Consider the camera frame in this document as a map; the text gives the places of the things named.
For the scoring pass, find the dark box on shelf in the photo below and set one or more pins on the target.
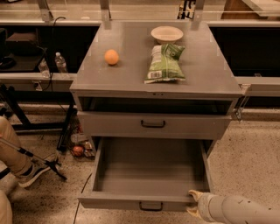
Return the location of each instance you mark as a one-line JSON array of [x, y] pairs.
[[24, 44]]

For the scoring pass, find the black grabber stick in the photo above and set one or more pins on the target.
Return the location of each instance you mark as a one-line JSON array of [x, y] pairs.
[[52, 164]]

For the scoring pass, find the black table frame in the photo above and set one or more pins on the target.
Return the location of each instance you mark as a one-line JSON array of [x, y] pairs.
[[40, 111]]

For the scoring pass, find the orange fruit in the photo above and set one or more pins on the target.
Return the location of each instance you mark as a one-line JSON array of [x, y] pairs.
[[111, 57]]

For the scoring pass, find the red apple on floor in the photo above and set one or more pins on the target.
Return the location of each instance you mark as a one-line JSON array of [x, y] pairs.
[[78, 151]]

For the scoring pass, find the grey drawer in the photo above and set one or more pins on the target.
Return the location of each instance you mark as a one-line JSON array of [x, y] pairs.
[[112, 124], [147, 174]]

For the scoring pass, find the green chip bag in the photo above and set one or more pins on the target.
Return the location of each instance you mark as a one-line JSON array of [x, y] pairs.
[[164, 64]]

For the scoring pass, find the grey sneaker shoe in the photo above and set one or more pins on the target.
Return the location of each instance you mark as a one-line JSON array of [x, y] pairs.
[[34, 170]]

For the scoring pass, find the person leg beige trousers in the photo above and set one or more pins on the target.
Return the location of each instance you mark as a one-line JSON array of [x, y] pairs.
[[19, 164]]

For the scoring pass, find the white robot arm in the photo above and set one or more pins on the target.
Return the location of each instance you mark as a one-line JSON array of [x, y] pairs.
[[233, 209]]

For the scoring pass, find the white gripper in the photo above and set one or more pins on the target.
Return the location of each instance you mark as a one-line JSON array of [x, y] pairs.
[[205, 205]]

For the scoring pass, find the beige shallow bowl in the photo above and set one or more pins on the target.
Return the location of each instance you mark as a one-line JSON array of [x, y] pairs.
[[167, 34]]

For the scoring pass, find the small clear water bottle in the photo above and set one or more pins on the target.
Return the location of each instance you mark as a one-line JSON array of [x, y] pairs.
[[44, 69]]

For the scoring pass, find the grey top drawer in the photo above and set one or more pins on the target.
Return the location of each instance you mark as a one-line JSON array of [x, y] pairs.
[[112, 124]]

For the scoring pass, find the grey metal drawer cabinet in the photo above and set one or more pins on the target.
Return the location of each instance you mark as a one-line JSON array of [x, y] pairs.
[[209, 87]]

